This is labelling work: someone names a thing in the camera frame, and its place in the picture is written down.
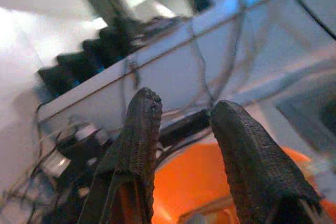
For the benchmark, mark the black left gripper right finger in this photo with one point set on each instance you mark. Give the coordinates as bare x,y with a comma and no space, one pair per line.
249,161

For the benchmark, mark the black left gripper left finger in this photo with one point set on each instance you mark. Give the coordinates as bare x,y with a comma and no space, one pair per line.
136,134

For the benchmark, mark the brown wooden spoon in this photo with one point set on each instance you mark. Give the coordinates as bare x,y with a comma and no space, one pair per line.
207,208

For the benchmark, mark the orange plastic bowl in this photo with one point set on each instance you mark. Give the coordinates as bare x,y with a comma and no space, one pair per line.
189,182

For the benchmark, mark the small black power brick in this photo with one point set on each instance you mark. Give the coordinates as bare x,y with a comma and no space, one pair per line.
183,127

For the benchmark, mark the large black power adapter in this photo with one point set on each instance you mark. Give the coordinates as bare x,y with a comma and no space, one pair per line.
76,145

